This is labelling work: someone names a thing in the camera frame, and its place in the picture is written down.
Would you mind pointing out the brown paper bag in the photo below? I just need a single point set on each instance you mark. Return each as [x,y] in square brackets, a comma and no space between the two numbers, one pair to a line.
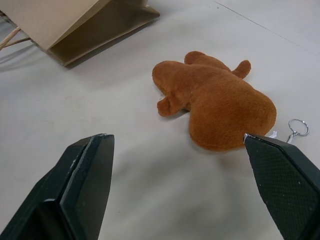
[55,20]

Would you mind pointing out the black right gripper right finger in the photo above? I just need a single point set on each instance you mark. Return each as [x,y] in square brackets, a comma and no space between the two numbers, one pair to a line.
[287,185]

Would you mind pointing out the brown plush toy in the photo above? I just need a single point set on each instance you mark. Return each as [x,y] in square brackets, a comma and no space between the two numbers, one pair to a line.
[212,100]

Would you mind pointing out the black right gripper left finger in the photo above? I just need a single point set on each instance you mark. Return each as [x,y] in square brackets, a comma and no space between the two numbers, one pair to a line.
[75,190]

